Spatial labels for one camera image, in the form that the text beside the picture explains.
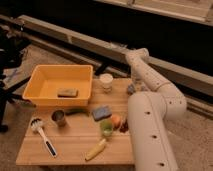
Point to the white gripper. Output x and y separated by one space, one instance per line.
136 80

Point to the white plastic cup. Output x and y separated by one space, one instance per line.
106 82

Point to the blue-grey towel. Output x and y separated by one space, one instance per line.
131 89

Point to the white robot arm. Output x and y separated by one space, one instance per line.
146 113

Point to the orange fruit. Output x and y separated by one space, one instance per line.
116 120

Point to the blue sponge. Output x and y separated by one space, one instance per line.
101 113

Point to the dark red grapes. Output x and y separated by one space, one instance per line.
124 125

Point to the yellow corn cob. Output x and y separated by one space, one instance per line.
94 151

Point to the brown sponge in bin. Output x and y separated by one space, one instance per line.
72 92

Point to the metal can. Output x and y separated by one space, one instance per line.
58 117

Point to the yellow plastic bin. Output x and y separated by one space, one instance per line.
46 80

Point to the white dish brush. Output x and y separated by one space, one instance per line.
37 127

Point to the black tripod stand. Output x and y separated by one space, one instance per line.
11 56

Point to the long metal rail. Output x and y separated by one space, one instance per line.
71 44

